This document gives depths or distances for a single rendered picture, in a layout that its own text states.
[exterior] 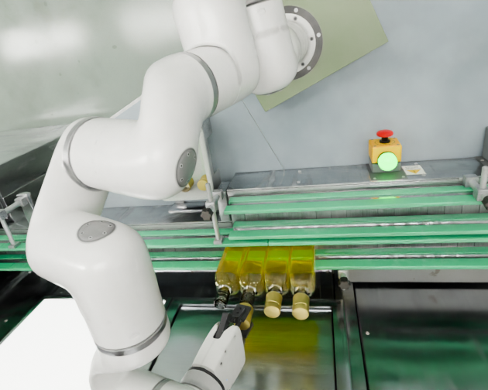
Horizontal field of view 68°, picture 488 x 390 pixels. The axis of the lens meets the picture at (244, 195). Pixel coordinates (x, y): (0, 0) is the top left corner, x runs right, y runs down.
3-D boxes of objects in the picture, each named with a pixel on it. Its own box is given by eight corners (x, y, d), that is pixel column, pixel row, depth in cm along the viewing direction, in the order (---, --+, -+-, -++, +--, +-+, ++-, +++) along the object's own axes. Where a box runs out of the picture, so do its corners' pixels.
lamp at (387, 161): (376, 169, 92) (379, 172, 89) (377, 152, 90) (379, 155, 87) (396, 167, 91) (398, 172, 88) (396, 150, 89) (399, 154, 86)
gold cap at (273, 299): (266, 302, 79) (263, 317, 75) (266, 290, 78) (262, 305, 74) (282, 304, 79) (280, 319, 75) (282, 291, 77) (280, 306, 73)
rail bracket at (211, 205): (220, 228, 101) (207, 254, 90) (209, 172, 94) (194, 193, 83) (230, 227, 100) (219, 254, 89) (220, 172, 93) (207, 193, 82)
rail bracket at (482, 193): (458, 184, 85) (480, 211, 73) (461, 154, 81) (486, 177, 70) (476, 183, 84) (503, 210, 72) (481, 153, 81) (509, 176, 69)
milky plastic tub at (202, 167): (169, 189, 114) (158, 202, 106) (151, 119, 104) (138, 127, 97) (221, 186, 110) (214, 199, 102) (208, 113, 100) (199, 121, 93)
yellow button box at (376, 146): (368, 162, 99) (372, 173, 92) (368, 136, 96) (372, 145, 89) (395, 161, 97) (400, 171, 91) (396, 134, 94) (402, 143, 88)
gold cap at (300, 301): (300, 308, 78) (300, 323, 74) (289, 298, 77) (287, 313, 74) (313, 299, 76) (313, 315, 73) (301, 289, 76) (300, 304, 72)
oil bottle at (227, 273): (233, 248, 103) (214, 299, 85) (231, 230, 101) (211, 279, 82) (252, 248, 102) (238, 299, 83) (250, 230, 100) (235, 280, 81)
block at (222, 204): (224, 210, 106) (218, 222, 100) (218, 181, 102) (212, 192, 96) (235, 210, 105) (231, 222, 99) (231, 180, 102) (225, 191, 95)
